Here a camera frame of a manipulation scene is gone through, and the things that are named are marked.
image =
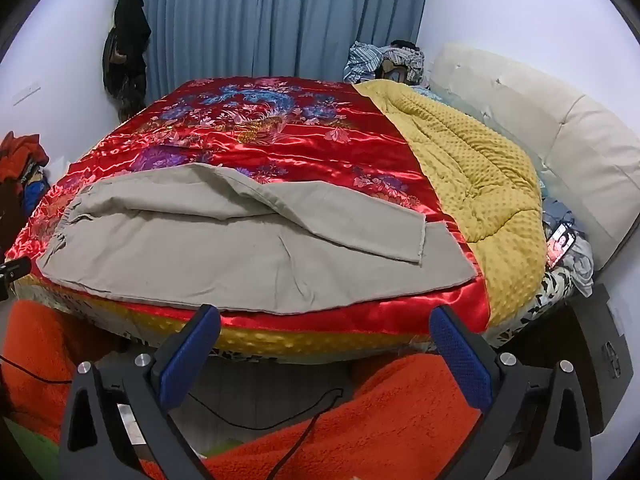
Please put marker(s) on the smartphone with lit screen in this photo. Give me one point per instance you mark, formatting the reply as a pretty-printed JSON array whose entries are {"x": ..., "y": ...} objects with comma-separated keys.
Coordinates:
[{"x": 560, "y": 245}]

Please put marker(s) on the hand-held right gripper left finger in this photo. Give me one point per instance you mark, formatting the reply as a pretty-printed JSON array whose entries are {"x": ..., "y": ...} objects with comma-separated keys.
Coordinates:
[{"x": 187, "y": 360}]

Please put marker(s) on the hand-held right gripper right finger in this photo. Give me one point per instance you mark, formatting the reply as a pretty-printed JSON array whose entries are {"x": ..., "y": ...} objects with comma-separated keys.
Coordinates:
[{"x": 462, "y": 360}]

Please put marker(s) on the grey crumpled cloth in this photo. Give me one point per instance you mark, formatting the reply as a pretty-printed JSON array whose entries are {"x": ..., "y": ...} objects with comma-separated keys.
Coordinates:
[{"x": 582, "y": 260}]

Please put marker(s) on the red floral satin blanket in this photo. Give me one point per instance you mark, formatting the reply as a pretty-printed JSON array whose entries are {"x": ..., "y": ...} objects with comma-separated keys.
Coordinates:
[{"x": 250, "y": 125}]

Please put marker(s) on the blue curtain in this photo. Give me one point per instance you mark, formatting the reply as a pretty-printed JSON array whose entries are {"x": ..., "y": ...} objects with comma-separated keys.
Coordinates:
[{"x": 250, "y": 20}]

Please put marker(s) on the yellow dotted blanket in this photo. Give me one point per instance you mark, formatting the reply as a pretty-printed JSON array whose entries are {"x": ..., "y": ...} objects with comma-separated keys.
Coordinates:
[{"x": 480, "y": 175}]

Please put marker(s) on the cream padded headboard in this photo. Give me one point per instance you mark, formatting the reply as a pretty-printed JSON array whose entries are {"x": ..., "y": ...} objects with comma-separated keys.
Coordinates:
[{"x": 565, "y": 125}]

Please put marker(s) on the dark nightstand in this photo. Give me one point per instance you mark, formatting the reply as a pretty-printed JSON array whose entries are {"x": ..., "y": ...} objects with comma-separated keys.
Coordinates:
[{"x": 595, "y": 350}]

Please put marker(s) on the beige pants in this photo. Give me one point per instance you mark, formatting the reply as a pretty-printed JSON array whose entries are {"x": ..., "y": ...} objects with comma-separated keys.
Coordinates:
[{"x": 200, "y": 250}]

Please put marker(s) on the black hanging clothes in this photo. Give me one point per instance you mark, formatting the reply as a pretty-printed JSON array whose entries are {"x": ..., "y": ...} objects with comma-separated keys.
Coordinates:
[{"x": 125, "y": 45}]

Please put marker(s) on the pile of orange clothes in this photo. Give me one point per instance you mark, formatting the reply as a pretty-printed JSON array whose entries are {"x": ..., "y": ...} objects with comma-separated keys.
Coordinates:
[{"x": 20, "y": 155}]

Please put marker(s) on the leaf patterned bed sheet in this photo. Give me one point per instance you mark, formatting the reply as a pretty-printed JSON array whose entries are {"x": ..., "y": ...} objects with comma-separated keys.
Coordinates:
[{"x": 540, "y": 300}]

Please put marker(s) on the heap of striped blue clothes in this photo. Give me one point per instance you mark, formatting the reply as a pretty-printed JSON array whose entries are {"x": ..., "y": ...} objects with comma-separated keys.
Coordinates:
[{"x": 370, "y": 57}]

